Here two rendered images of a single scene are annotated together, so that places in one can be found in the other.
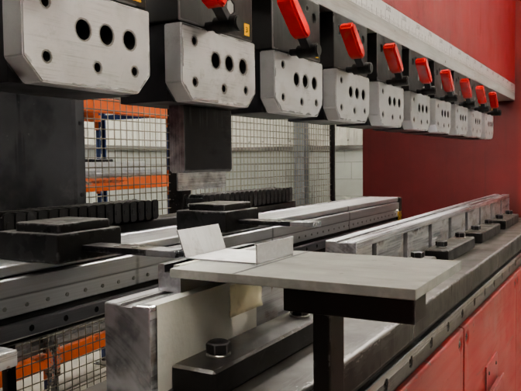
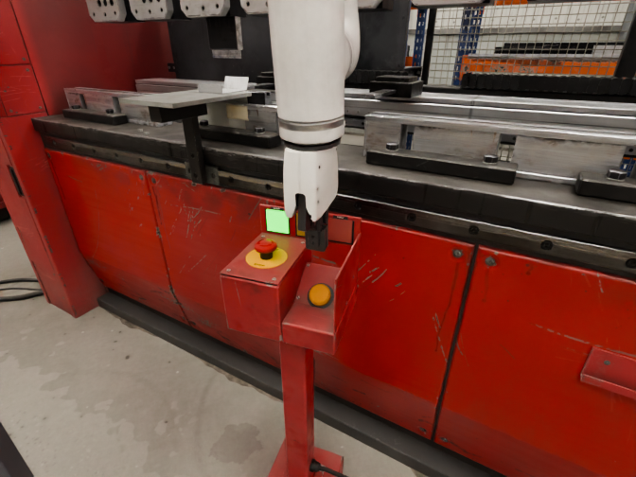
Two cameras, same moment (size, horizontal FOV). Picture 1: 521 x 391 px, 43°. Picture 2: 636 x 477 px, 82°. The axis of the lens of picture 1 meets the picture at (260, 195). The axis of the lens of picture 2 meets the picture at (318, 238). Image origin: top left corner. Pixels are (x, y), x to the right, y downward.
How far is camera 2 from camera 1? 146 cm
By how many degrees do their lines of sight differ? 89
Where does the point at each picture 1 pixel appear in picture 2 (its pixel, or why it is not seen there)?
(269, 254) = (204, 89)
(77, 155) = (398, 40)
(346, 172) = not seen: outside the picture
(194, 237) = (232, 80)
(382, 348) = (259, 163)
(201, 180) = (224, 53)
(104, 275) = not seen: hidden behind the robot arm
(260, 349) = (209, 130)
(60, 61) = (139, 12)
